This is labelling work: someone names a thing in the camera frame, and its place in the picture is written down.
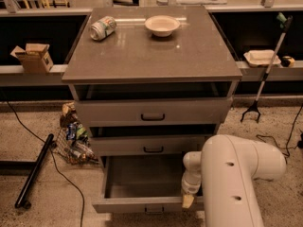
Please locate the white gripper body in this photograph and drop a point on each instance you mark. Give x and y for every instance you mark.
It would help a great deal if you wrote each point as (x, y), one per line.
(190, 186)

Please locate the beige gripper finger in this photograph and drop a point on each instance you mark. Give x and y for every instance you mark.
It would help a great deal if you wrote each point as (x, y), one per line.
(188, 199)

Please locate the grey drawer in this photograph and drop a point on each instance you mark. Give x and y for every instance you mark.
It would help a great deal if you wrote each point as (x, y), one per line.
(152, 112)
(118, 146)
(149, 184)

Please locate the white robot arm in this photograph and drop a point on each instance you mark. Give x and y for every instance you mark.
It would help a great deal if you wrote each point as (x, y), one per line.
(224, 169)

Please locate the grey drawer cabinet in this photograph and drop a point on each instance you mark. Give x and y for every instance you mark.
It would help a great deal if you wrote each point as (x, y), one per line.
(133, 64)

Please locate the open cardboard box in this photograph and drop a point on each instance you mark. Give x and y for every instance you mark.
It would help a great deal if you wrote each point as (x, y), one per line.
(35, 58)

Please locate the white takeout container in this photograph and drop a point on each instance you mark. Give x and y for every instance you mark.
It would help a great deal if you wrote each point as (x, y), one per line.
(257, 58)

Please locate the yellow tape measure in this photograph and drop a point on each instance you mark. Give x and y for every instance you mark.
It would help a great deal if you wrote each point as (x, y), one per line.
(287, 61)

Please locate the white paper bowl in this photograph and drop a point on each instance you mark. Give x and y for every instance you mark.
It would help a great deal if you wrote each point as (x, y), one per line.
(162, 25)

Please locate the black metal tube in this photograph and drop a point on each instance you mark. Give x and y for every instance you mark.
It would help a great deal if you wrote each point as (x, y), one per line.
(22, 201)

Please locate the crushed green soda can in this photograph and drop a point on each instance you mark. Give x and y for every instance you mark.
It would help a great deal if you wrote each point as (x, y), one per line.
(102, 28)

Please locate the reacher grabber tool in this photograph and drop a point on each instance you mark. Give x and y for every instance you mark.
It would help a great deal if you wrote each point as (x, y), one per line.
(285, 23)

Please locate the wire basket with trash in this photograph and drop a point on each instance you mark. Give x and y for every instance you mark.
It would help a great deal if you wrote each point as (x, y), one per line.
(72, 141)

